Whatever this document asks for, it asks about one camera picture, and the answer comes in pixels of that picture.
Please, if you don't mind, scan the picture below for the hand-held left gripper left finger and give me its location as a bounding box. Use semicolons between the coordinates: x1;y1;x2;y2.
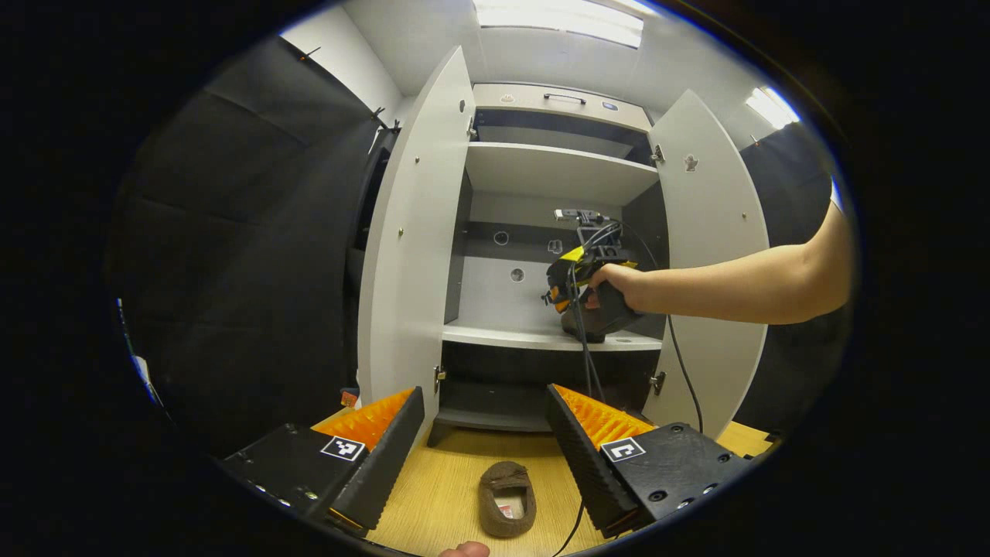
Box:
219;386;427;540

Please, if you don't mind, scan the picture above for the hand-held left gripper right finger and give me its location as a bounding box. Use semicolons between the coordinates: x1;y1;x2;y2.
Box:
545;384;751;540

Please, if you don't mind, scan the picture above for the white and grey shoe cabinet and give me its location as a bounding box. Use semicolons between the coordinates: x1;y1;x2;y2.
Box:
429;83;670;449

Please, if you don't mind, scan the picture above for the white shoe cabinet door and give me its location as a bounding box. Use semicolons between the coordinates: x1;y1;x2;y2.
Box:
646;89;770;440
357;45;476;422

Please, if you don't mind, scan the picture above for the beige cabinet drawer front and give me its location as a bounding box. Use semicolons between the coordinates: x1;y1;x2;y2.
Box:
472;83;654;134

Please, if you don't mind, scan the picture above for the small ceiling light panel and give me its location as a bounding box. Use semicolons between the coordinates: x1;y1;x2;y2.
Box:
746;85;801;131

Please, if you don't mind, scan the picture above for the large ceiling light panel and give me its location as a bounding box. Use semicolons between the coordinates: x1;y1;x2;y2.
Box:
473;0;644;49

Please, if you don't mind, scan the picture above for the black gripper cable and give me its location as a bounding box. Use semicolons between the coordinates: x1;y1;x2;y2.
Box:
551;263;606;557
611;220;705;434

